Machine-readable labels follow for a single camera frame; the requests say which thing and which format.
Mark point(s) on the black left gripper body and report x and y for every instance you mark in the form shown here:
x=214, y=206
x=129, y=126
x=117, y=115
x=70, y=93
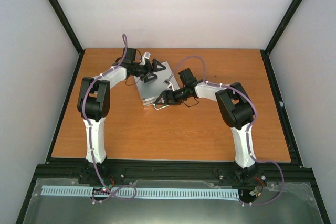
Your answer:
x=140, y=72

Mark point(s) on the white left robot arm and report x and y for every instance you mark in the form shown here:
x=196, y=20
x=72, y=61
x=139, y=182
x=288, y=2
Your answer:
x=94, y=96

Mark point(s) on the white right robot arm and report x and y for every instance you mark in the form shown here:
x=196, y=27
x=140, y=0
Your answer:
x=236, y=108

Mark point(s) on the light blue cable duct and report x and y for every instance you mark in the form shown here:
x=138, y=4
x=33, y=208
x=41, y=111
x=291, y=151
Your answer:
x=141, y=193

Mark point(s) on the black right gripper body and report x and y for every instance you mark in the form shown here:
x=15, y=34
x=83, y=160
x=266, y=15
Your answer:
x=181, y=97

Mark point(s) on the black front frame rail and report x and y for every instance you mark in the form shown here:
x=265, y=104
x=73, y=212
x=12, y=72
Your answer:
x=125, y=171

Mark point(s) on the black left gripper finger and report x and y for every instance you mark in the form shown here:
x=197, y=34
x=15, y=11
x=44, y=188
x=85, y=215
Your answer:
x=157, y=66
x=150, y=77

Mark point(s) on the black aluminium frame rail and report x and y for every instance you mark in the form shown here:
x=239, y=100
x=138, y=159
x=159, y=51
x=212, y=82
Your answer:
x=66, y=25

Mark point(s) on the aluminium poker case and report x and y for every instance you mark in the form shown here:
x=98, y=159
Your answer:
x=150, y=91

